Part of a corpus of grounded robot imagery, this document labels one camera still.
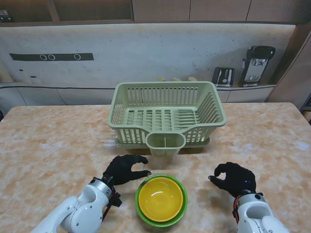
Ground black silver coffee machine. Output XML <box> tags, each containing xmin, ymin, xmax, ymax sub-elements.
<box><xmin>238</xmin><ymin>44</ymin><xmax>276</xmax><ymax>87</ymax></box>

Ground black wall rail strip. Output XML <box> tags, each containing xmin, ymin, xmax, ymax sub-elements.
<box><xmin>9</xmin><ymin>52</ymin><xmax>95</xmax><ymax>61</ymax></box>

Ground red black right arm cables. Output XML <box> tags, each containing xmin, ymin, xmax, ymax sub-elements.
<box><xmin>232</xmin><ymin>196</ymin><xmax>242</xmax><ymax>223</ymax></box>

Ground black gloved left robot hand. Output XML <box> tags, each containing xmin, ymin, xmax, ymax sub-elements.
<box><xmin>102</xmin><ymin>154</ymin><xmax>153</xmax><ymax>186</ymax></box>

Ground pale green plastic dish rack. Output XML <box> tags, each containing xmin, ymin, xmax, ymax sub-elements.
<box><xmin>108</xmin><ymin>81</ymin><xmax>227</xmax><ymax>147</ymax></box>

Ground dark item on shelf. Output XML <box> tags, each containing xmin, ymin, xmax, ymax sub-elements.
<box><xmin>0</xmin><ymin>9</ymin><xmax>16</xmax><ymax>23</ymax></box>

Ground black toaster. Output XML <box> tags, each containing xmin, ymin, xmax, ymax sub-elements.
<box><xmin>211</xmin><ymin>67</ymin><xmax>235</xmax><ymax>87</ymax></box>

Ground white low counter cabinet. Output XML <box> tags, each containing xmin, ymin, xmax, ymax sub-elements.
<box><xmin>0</xmin><ymin>82</ymin><xmax>276</xmax><ymax>106</ymax></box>

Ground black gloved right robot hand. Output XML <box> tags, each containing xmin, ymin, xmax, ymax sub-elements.
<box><xmin>207</xmin><ymin>162</ymin><xmax>257</xmax><ymax>199</ymax></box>

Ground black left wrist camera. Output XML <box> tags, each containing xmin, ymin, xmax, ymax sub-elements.
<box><xmin>112</xmin><ymin>191</ymin><xmax>122</xmax><ymax>208</ymax></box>

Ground thin black counter cable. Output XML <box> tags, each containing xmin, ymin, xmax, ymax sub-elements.
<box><xmin>0</xmin><ymin>82</ymin><xmax>115</xmax><ymax>90</ymax></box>

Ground wooden wall cabinets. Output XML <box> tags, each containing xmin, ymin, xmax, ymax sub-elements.
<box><xmin>0</xmin><ymin>0</ymin><xmax>311</xmax><ymax>24</ymax></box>

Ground pale green cutlery holder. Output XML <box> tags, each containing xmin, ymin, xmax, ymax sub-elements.
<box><xmin>145</xmin><ymin>132</ymin><xmax>187</xmax><ymax>156</ymax></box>

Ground yellow plastic bowl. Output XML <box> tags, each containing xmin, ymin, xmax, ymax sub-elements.
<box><xmin>138</xmin><ymin>178</ymin><xmax>184</xmax><ymax>223</ymax></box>

